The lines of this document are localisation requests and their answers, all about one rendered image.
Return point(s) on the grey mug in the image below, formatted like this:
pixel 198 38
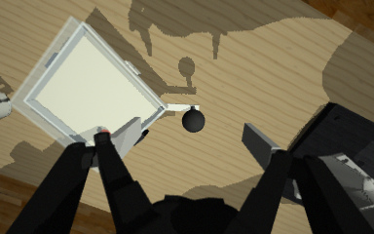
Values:
pixel 5 108

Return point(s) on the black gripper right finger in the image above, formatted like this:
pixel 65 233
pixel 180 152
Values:
pixel 328 207

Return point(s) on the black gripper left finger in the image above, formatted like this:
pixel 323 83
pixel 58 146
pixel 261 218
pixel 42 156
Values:
pixel 52 207

